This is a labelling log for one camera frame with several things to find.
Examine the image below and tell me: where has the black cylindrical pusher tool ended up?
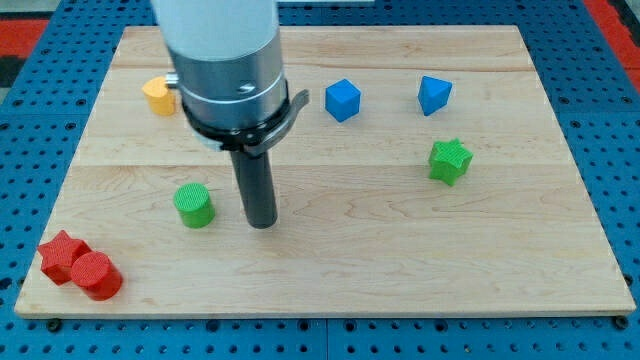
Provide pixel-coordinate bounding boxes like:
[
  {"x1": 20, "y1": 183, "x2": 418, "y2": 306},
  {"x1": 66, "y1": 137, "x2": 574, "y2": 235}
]
[{"x1": 230, "y1": 152, "x2": 278, "y2": 229}]

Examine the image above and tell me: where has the red star block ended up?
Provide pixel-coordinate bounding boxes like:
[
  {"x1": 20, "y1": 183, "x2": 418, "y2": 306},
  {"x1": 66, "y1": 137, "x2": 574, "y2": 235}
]
[{"x1": 37, "y1": 230, "x2": 92, "y2": 286}]

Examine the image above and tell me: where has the red cylinder block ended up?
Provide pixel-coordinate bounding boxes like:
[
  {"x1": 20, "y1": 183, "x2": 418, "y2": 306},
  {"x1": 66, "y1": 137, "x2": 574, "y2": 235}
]
[{"x1": 70, "y1": 251, "x2": 123, "y2": 301}]

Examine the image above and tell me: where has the green cylinder block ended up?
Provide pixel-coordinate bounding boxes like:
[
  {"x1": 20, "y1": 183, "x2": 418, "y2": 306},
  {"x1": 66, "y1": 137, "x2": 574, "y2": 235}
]
[{"x1": 173, "y1": 183, "x2": 216, "y2": 228}]

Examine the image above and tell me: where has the green star block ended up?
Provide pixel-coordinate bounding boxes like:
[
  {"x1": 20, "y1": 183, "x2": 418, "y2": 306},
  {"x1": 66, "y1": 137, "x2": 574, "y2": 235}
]
[{"x1": 428, "y1": 138, "x2": 474, "y2": 186}]

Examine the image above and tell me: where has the wooden board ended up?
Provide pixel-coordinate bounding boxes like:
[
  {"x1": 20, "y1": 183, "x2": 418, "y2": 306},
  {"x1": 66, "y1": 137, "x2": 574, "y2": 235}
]
[{"x1": 15, "y1": 25, "x2": 636, "y2": 319}]

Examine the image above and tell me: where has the yellow heart block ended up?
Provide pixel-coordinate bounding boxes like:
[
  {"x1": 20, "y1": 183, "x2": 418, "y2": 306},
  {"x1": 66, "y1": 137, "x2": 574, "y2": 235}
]
[{"x1": 141, "y1": 77, "x2": 176, "y2": 116}]

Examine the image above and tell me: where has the blue cube block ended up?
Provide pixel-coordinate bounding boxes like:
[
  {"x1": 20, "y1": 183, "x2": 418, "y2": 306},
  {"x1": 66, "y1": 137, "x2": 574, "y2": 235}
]
[{"x1": 325, "y1": 79, "x2": 361, "y2": 123}]

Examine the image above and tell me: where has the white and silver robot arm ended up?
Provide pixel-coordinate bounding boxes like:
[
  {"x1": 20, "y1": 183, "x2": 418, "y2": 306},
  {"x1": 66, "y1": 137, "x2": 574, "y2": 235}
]
[{"x1": 151, "y1": 0, "x2": 309, "y2": 157}]

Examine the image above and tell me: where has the blue triangular prism block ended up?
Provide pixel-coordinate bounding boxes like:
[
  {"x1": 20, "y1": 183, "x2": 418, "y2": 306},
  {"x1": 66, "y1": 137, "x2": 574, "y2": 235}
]
[{"x1": 417, "y1": 76, "x2": 453, "y2": 116}]

